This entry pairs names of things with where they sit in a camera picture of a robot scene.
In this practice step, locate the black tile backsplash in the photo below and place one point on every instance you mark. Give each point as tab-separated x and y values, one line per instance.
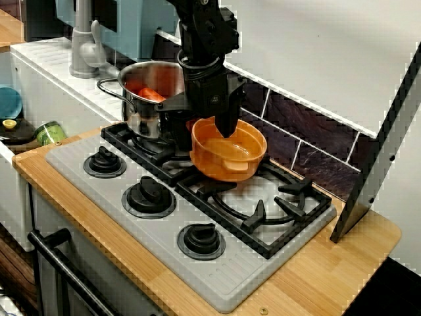
296	125

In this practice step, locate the black stove knob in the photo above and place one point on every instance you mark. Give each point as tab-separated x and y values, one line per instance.
103	161
148	197
200	242

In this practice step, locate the stainless steel pot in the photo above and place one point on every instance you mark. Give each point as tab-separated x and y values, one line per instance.
141	121

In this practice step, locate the wooden countertop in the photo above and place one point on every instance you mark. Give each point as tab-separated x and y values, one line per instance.
329	263

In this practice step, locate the grey toy faucet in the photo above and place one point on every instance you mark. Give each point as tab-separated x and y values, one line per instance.
82	49

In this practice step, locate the white oven front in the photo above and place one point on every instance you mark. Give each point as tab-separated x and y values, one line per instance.
98	273

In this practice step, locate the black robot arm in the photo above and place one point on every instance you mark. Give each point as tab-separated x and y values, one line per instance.
204	26

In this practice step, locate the black burner grate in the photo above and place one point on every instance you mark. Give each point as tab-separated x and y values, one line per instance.
115	135
256	217

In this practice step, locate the white sink counter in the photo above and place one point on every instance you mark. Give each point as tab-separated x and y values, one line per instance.
49	75

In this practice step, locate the teal plate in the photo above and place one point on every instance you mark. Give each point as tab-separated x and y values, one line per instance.
10	103

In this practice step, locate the small yellow cup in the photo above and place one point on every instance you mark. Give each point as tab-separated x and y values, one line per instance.
10	124

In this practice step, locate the orange plastic pot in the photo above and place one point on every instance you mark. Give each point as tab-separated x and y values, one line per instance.
213	164

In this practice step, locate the orange toy carrot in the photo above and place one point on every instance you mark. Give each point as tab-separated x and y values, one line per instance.
151	94

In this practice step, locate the grey stove top panel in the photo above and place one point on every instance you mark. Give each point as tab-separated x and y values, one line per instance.
204	273

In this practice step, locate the black hood support post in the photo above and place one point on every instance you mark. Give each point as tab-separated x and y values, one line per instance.
352	220

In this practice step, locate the green can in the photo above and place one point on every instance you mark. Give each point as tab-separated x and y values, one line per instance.
49	133

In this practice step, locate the dark tray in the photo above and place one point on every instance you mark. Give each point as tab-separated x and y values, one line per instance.
23	135

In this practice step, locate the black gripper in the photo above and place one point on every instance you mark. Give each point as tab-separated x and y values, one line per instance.
207	95

